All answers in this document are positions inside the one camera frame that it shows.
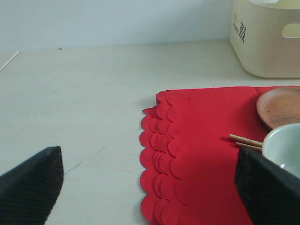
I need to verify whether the wooden chopstick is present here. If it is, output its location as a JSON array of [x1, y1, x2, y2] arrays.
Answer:
[[236, 142, 262, 153], [229, 134, 263, 148]]

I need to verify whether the white ceramic bowl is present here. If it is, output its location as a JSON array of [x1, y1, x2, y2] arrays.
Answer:
[[262, 123, 300, 177]]

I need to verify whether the cream plastic bin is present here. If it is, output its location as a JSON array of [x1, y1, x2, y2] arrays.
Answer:
[[230, 0, 300, 78]]

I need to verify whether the upper wooden chopstick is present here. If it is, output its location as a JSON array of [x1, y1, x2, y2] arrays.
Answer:
[[229, 134, 263, 148]]

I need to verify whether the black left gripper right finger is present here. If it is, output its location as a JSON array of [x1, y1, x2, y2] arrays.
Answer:
[[234, 148, 300, 225]]

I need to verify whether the lower wooden chopstick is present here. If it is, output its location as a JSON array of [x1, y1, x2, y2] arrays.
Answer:
[[236, 142, 262, 153]]

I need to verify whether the brown round plate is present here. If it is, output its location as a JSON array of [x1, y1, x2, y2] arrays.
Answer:
[[256, 87, 300, 129]]

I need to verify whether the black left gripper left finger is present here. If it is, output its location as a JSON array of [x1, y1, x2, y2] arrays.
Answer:
[[0, 146, 64, 225]]

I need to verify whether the red scalloped table cloth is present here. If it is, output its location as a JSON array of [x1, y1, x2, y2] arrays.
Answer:
[[139, 85, 300, 225]]

